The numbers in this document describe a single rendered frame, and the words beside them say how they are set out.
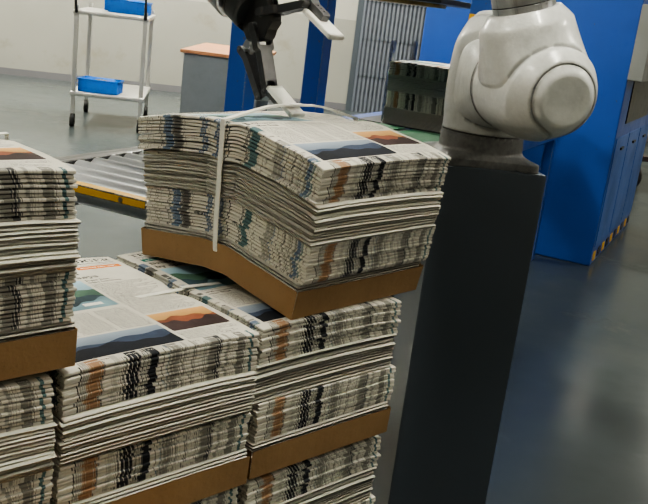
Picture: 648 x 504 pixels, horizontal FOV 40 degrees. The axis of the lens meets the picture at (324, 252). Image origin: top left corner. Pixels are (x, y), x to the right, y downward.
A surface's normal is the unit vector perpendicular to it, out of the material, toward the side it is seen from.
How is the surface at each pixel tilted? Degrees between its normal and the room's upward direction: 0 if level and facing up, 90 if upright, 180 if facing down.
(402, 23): 90
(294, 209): 90
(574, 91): 96
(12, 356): 91
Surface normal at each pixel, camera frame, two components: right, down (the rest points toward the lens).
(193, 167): -0.68, 0.11
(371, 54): 0.13, 0.28
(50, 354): 0.69, 0.29
